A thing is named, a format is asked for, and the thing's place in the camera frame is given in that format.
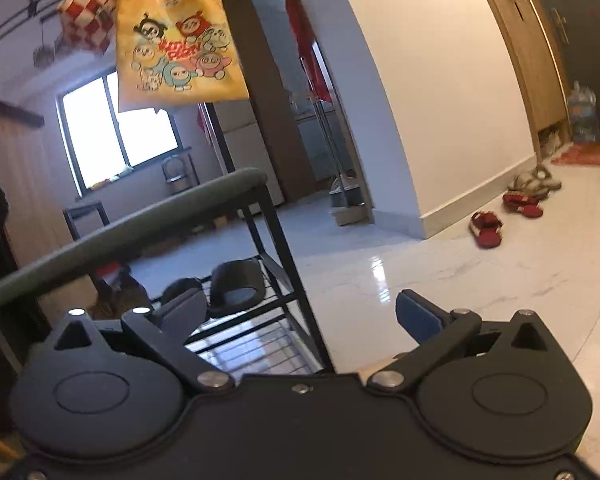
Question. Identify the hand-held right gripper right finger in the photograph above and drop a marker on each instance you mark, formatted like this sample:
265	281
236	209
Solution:
420	318

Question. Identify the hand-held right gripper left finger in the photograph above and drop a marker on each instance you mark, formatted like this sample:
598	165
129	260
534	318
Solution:
186	311

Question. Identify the black slipper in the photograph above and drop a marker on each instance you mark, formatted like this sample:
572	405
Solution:
235	285
179	290

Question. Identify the dark brown item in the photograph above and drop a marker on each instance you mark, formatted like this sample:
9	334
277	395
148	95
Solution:
122	287

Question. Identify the red sandal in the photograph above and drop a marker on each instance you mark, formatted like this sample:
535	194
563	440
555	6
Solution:
481	220
491	239

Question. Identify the green cushioned shoe rack bench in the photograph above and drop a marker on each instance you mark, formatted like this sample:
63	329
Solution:
180	200

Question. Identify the black metal stool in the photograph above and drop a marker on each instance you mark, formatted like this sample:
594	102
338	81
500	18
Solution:
177	175

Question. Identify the small black table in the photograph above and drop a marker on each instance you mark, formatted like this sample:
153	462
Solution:
85	207

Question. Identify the broom and dustpan set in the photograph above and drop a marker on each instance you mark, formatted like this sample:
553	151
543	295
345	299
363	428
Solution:
346	193

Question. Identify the red slipper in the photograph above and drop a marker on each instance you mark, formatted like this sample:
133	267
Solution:
529	210
516	199

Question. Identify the beige shoe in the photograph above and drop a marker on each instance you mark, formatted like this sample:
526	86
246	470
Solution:
547	179
524	181

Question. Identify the window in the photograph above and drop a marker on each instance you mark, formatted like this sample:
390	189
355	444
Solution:
145	135

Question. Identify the red doormat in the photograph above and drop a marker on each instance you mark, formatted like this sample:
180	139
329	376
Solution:
587	153

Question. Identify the yellow cartoon tote bag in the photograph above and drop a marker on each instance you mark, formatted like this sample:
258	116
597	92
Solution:
180	60

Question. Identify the large clear water bottle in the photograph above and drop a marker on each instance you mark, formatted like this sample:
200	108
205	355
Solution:
582	115

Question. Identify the wooden cabinet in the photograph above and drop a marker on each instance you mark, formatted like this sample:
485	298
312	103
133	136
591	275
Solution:
525	60

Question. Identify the red hanging cloth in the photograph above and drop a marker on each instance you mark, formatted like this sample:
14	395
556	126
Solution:
305	45

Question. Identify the red white checkered bag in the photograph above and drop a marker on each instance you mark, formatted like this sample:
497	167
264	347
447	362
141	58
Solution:
87	10

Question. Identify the dark entrance door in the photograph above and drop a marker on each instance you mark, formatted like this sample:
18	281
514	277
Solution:
592	45

